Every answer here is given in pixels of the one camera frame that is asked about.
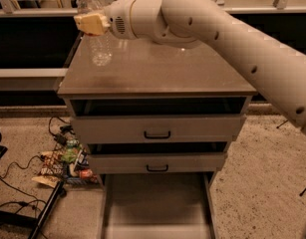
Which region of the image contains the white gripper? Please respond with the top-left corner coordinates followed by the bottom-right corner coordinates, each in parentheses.
top-left (74, 0), bottom-right (136, 40)

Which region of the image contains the clear plastic water bottle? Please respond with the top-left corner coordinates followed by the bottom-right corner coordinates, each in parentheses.
top-left (76, 0), bottom-right (113, 67)

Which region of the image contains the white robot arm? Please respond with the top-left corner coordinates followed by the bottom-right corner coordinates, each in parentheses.
top-left (74, 0), bottom-right (306, 135)

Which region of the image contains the grey drawer cabinet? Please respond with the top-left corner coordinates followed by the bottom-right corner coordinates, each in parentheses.
top-left (57, 9), bottom-right (261, 191)

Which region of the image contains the top grey drawer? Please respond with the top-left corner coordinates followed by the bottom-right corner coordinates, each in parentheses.
top-left (72, 116), bottom-right (245, 144)

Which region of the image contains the middle grey drawer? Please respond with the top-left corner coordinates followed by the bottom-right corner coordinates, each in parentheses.
top-left (88, 152), bottom-right (226, 174)

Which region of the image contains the bottom open grey drawer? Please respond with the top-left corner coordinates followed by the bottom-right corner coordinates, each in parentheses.
top-left (97, 172), bottom-right (218, 239)

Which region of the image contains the pile of snack packets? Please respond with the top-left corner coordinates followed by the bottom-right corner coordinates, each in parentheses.
top-left (32, 139), bottom-right (99, 187)

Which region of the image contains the black stand base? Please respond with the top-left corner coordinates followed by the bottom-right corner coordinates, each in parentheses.
top-left (0, 180), bottom-right (67, 239)

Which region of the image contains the black power adapter with cable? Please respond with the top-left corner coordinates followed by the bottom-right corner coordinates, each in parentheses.
top-left (48, 117), bottom-right (75, 146)

